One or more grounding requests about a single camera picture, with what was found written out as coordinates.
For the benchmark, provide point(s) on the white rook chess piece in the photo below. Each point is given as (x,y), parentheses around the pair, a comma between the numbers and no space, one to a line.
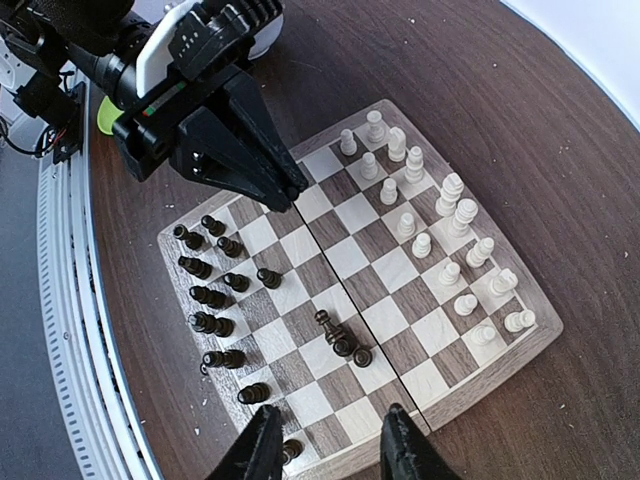
(518,321)

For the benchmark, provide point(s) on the dark pawn file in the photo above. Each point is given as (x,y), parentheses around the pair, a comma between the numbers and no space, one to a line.
(362,357)
(269,278)
(231,248)
(237,282)

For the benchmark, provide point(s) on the dark corner rook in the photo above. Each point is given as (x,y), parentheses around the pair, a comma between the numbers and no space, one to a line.
(291,449)

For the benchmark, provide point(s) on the dark rook chess piece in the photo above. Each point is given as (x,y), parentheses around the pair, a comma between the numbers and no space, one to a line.
(191,239)

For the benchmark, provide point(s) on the white knight chess piece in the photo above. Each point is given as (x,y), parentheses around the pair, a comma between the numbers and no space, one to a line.
(396,145)

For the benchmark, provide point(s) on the dark king chess piece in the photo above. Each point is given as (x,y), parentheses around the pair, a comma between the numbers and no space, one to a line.
(340,341)

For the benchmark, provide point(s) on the dark bishop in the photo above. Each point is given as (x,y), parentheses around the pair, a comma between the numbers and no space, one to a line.
(253,394)

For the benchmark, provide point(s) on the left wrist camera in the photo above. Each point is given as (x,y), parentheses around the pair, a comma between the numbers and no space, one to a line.
(195,36)

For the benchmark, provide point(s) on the dark queen chess piece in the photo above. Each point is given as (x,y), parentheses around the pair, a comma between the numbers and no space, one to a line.
(205,323)

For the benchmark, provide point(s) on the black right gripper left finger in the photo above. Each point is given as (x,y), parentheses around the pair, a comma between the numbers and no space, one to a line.
(258,451)

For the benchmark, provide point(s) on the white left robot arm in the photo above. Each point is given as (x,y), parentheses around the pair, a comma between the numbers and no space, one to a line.
(100,38)

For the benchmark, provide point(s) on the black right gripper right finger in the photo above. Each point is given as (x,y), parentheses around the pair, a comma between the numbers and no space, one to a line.
(405,452)

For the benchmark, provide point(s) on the green plate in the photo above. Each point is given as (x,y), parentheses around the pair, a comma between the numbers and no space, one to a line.
(107,115)

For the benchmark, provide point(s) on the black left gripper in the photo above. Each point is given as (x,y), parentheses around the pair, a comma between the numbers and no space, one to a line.
(216,131)

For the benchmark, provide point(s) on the aluminium front frame rail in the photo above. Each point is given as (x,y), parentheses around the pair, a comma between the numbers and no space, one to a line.
(102,424)

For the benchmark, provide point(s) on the wooden chess board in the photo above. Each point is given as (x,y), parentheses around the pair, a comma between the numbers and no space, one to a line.
(365,243)

